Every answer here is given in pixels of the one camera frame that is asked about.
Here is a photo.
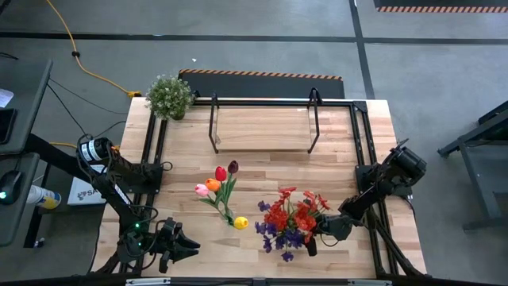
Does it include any dark grey desk top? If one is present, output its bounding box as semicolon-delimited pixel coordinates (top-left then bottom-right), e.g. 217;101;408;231
0;59;53;156

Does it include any pink tulip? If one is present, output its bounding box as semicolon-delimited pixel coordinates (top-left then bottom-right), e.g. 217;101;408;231
194;184;231;222

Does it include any black metal stand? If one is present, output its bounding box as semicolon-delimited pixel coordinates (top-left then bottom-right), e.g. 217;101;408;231
437;101;508;232

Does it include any green potted plant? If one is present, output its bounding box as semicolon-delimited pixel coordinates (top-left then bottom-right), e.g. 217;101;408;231
144;74;196;122

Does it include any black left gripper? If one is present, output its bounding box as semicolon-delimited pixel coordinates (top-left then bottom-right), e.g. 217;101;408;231
157;217;201;274

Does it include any red flower bunch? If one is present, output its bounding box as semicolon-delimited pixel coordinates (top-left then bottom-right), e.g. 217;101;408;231
264;186;331;245

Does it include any white and yellow spray can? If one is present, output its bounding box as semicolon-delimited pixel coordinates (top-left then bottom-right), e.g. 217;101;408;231
25;184;63;211

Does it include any black aluminium rig frame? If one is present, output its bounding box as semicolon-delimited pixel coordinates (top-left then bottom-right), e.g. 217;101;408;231
89;97;428;279

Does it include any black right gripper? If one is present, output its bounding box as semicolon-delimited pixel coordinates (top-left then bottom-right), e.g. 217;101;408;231
304;213;355;257

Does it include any black floor mat striped edge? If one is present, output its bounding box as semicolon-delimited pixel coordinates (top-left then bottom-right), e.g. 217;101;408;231
177;68;345;100
373;0;508;14

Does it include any dark grey desk tray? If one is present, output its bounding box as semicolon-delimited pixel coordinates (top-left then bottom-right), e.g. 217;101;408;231
0;153;40;247

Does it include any dark purple tulip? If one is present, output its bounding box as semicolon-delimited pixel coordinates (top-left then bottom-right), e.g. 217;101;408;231
221;160;240;219

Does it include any clear glass vase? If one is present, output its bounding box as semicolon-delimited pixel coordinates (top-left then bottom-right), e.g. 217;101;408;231
221;208;237;227

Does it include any white printed box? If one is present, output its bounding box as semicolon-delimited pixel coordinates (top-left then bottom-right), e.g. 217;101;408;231
66;176;108;207

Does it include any red tulip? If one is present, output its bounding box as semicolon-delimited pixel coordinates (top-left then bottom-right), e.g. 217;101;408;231
214;165;233;219

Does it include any black phone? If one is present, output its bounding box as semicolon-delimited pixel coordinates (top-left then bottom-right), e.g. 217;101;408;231
0;107;17;145

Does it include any black desk leg beam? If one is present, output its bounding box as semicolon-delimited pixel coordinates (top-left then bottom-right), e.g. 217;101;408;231
24;133;100;180

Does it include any yellow tulip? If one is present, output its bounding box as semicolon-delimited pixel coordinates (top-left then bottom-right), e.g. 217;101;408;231
225;214;250;230

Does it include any thin black floor cable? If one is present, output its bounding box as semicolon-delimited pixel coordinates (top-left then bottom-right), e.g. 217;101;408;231
46;83;128;140
48;77;129;116

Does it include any white paper sheet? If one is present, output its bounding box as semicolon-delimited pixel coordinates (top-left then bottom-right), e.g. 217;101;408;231
0;87;15;109

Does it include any orange tulip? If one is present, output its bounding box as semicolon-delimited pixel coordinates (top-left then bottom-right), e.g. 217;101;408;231
204;178;231;219

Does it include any wooden shelf with black frame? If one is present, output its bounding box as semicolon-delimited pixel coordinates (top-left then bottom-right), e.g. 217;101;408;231
208;87;321;155

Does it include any black computer mouse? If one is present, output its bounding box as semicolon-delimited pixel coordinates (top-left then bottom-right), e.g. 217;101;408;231
0;169;24;206

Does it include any purple flower bunch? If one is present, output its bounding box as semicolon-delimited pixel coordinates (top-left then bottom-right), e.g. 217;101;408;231
253;199;306;263

